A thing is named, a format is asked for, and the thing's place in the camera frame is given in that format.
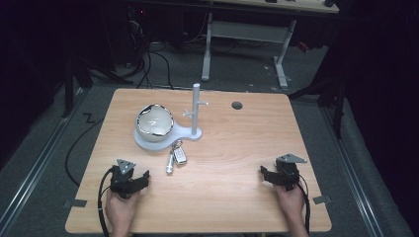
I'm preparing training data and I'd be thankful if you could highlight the black metal stand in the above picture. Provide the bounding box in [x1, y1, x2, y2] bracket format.
[60, 53, 134, 119]
[288, 42, 350, 140]

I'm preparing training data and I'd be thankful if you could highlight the grey car key fob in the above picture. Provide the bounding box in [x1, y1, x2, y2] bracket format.
[173, 146, 188, 166]

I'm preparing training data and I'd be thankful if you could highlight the white key rack with tray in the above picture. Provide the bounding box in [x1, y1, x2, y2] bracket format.
[132, 82, 210, 153]

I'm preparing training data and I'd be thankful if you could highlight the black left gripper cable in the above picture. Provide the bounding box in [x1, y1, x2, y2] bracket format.
[97, 166, 117, 237]

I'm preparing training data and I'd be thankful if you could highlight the white bowl with silver rim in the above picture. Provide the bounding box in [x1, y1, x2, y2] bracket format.
[134, 104, 175, 143]

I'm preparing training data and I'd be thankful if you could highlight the person's left hand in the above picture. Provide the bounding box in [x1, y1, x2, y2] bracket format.
[105, 189, 142, 229]

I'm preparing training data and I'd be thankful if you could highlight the grey tape strip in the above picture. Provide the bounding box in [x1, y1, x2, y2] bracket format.
[62, 198, 89, 209]
[311, 195, 332, 205]

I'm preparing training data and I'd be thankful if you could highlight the desk with white metal legs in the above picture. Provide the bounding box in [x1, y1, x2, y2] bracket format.
[201, 0, 340, 91]

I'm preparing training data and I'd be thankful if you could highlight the black floor cable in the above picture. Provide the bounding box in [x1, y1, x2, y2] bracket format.
[64, 118, 106, 188]

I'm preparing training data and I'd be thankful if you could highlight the metal floor rail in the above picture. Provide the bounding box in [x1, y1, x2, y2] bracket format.
[0, 87, 87, 233]
[319, 105, 385, 237]

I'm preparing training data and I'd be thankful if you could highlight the bundle of black cables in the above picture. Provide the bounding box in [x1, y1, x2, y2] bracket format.
[123, 13, 175, 91]

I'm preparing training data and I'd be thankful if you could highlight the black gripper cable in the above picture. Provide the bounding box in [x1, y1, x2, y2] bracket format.
[97, 166, 117, 237]
[295, 182, 312, 235]

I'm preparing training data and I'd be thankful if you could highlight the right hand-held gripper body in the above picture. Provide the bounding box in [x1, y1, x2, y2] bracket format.
[274, 153, 308, 193]

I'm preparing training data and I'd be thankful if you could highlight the person's right hand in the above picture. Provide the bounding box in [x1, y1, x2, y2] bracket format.
[273, 183, 306, 219]

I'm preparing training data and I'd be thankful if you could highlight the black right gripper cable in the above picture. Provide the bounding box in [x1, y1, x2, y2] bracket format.
[295, 182, 312, 235]

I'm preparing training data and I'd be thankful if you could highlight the silver cylinder keychain pendant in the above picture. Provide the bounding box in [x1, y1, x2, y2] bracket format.
[165, 149, 176, 176]

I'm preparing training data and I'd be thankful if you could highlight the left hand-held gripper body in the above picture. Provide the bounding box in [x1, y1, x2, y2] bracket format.
[109, 158, 140, 200]

